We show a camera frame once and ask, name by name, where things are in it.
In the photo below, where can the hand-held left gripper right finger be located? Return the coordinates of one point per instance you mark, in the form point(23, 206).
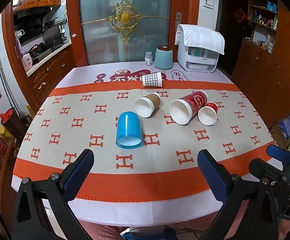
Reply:
point(211, 175)

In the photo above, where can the checkered paper cup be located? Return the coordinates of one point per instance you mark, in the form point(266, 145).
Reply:
point(152, 80)

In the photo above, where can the orange patterned table runner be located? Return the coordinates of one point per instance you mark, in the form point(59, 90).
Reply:
point(89, 100)

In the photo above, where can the teal canister with brown lid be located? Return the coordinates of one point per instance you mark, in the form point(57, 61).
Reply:
point(164, 58)

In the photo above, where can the wooden lower kitchen cabinet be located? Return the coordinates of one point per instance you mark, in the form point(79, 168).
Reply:
point(47, 75)

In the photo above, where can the dark woven basket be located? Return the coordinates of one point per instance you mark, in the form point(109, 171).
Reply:
point(13, 125)

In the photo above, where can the blue plastic cup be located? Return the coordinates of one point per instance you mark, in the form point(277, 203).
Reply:
point(129, 128)

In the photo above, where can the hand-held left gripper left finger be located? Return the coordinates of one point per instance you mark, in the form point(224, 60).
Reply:
point(78, 172)

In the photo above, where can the wooden wall shelf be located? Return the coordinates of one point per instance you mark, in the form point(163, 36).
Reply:
point(262, 12)

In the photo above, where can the black range hood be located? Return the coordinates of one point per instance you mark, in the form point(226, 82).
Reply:
point(34, 11)

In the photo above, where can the red door decoration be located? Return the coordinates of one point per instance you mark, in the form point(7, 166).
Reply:
point(240, 15)

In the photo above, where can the large red paper cup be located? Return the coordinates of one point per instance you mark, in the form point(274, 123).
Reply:
point(188, 107)

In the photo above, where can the brown sleeve paper cup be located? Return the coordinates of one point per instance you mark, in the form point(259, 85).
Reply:
point(147, 105)

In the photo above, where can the small red paper cup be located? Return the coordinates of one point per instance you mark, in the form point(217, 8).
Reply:
point(208, 113)

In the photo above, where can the white countertop appliance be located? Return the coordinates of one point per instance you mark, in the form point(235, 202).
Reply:
point(197, 61)

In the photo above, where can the pink cloth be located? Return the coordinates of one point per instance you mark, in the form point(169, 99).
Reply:
point(104, 226)

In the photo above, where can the white wall switch panel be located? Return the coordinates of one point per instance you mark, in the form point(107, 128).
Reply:
point(208, 3)

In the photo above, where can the white quilted cover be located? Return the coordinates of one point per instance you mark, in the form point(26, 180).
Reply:
point(200, 37)

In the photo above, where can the small white bottle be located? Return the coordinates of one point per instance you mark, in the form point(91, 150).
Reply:
point(148, 58)

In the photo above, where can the wooden tall cabinet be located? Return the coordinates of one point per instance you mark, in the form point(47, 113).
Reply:
point(267, 80)

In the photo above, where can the stack of small boxes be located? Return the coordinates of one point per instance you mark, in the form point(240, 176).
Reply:
point(286, 130)

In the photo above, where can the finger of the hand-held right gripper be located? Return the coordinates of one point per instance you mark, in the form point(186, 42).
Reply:
point(280, 153)
point(267, 168)

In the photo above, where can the frosted glass door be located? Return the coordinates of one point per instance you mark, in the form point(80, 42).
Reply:
point(97, 40)

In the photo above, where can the pink box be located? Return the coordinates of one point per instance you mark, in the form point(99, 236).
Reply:
point(27, 62)

